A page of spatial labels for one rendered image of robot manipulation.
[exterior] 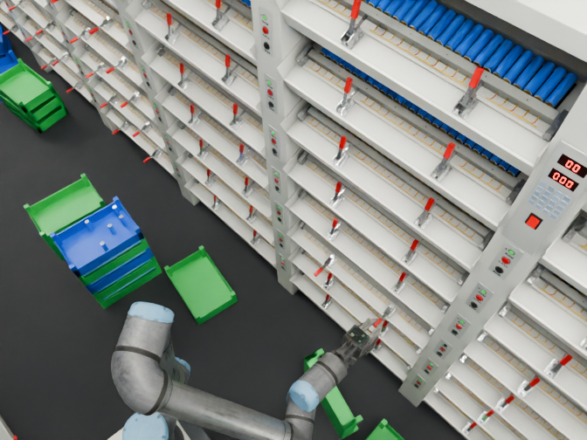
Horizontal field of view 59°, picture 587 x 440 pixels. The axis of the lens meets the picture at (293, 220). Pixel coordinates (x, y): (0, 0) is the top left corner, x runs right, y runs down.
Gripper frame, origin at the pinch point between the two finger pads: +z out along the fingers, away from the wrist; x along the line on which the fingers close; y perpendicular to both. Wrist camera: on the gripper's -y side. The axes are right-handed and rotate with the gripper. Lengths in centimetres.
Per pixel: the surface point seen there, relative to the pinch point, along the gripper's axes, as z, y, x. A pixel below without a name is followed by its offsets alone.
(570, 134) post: -9, 102, -18
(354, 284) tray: 6.6, -0.8, 15.1
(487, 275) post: -3, 57, -19
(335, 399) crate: -15.1, -37.1, -2.4
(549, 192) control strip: -8, 90, -20
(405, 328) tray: 6.3, -1.0, -7.6
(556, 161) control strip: -8, 97, -18
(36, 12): 8, 0, 228
